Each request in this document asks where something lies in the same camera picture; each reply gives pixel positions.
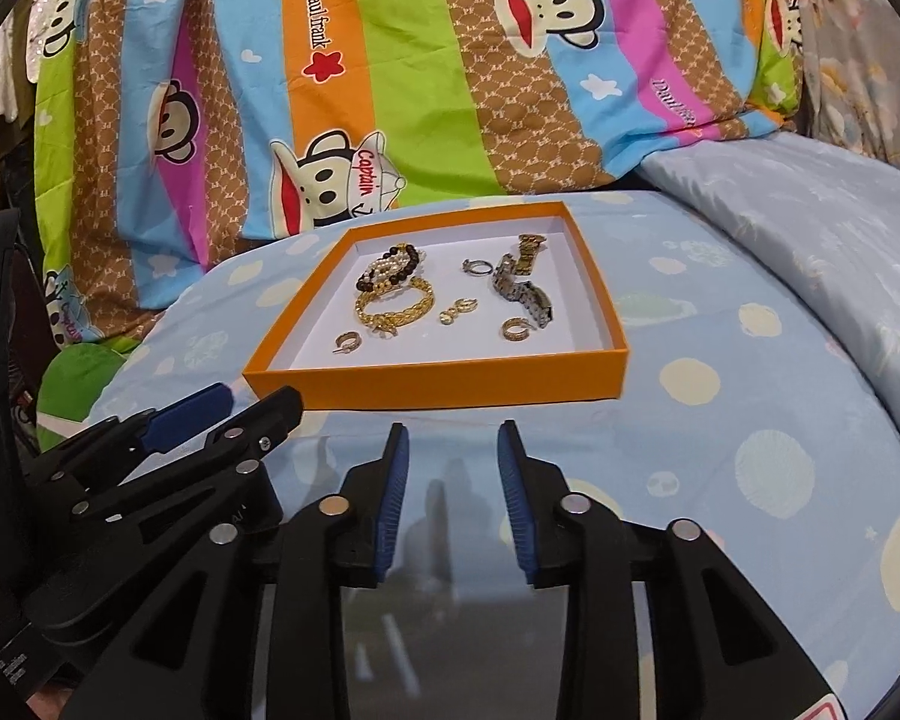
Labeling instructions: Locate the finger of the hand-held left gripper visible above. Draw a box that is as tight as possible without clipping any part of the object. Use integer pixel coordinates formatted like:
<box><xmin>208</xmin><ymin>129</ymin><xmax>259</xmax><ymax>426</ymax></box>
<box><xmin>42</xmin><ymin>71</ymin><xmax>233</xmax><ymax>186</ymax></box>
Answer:
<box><xmin>26</xmin><ymin>382</ymin><xmax>233</xmax><ymax>492</ymax></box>
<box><xmin>67</xmin><ymin>386</ymin><xmax>305</xmax><ymax>524</ymax></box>

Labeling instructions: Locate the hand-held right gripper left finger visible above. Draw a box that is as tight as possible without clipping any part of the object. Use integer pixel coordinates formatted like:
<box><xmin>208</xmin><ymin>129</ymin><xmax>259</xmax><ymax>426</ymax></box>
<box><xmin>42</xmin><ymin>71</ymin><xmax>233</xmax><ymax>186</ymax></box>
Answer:
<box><xmin>60</xmin><ymin>422</ymin><xmax>411</xmax><ymax>720</ymax></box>

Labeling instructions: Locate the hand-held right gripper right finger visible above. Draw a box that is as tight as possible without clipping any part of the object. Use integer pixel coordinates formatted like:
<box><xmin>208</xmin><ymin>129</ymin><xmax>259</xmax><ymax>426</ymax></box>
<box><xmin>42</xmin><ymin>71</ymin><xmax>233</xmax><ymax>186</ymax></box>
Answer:
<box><xmin>497</xmin><ymin>420</ymin><xmax>852</xmax><ymax>720</ymax></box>

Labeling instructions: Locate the orange jewelry box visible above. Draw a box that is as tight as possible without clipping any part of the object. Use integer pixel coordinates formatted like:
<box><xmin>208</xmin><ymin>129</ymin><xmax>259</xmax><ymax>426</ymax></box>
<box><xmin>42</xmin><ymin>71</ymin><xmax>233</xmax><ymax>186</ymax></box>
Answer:
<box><xmin>242</xmin><ymin>199</ymin><xmax>631</xmax><ymax>412</ymax></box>

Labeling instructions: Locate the gold chain bangle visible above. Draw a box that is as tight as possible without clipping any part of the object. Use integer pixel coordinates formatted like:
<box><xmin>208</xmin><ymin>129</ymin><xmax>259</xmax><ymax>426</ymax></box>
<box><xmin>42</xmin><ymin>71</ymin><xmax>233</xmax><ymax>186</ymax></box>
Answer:
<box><xmin>356</xmin><ymin>277</ymin><xmax>434</xmax><ymax>335</ymax></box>

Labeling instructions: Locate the silver wristwatch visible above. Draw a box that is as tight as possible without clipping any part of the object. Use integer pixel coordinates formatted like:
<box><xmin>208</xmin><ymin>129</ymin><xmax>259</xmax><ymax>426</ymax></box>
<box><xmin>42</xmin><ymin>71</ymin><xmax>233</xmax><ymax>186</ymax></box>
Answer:
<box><xmin>491</xmin><ymin>259</ymin><xmax>554</xmax><ymax>329</ymax></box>

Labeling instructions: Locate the dark bead bracelet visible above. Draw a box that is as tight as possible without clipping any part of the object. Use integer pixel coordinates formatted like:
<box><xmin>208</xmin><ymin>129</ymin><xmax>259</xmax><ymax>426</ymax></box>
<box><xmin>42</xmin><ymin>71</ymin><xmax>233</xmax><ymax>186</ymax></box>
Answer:
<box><xmin>354</xmin><ymin>242</ymin><xmax>428</xmax><ymax>295</ymax></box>

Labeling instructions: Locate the green cloth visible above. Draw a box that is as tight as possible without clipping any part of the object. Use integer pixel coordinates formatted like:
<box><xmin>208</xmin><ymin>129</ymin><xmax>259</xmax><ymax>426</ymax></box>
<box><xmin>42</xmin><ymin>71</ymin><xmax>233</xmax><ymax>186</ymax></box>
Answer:
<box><xmin>39</xmin><ymin>341</ymin><xmax>142</xmax><ymax>451</ymax></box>

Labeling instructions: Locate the light blue spotted bedsheet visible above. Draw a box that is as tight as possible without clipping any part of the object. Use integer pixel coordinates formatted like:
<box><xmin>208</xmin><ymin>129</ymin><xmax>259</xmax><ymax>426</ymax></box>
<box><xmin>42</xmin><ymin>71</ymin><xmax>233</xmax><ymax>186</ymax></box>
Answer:
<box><xmin>90</xmin><ymin>191</ymin><xmax>900</xmax><ymax>720</ymax></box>

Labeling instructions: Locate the gold wristwatch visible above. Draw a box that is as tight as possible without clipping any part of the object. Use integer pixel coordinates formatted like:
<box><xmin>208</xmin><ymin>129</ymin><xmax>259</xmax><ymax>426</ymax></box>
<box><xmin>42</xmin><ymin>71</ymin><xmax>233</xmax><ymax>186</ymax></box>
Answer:
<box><xmin>495</xmin><ymin>234</ymin><xmax>547</xmax><ymax>278</ymax></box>

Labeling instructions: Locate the white sparkly cloth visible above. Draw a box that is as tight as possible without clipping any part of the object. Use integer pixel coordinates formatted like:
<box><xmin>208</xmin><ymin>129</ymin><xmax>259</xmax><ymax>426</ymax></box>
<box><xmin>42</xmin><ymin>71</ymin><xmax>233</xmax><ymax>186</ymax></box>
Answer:
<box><xmin>0</xmin><ymin>0</ymin><xmax>50</xmax><ymax>203</ymax></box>

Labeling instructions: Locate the cartoon monkey printed blanket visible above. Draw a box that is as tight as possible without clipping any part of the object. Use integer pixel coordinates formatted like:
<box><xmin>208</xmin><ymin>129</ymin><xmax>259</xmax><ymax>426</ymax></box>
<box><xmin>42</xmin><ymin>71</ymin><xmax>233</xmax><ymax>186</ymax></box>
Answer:
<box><xmin>34</xmin><ymin>0</ymin><xmax>803</xmax><ymax>361</ymax></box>

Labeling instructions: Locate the light blue quilt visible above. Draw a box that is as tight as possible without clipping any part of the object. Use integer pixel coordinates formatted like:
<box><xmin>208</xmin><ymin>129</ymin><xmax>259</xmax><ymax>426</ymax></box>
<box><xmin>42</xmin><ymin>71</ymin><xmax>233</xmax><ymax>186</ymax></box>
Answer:
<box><xmin>637</xmin><ymin>131</ymin><xmax>900</xmax><ymax>496</ymax></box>

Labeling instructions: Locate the grey floral cloth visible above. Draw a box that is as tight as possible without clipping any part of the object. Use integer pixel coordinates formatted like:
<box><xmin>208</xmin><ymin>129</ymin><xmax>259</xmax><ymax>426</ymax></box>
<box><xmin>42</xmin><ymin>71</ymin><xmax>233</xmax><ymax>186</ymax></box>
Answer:
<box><xmin>784</xmin><ymin>0</ymin><xmax>900</xmax><ymax>188</ymax></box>

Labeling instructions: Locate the pearl bracelet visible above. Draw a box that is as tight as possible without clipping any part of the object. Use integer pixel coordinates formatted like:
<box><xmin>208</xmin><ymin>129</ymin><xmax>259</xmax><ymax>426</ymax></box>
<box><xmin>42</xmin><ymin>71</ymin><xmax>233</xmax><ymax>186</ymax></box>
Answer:
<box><xmin>367</xmin><ymin>246</ymin><xmax>421</xmax><ymax>292</ymax></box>

